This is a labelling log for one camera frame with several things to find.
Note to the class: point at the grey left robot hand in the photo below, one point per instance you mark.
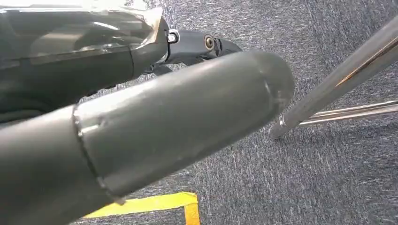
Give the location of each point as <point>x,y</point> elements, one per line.
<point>155,124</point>

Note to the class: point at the yellow floor tape square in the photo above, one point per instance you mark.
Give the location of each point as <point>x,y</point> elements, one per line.
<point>149,203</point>

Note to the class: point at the large steel table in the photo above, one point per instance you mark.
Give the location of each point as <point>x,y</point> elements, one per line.
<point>342,77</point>

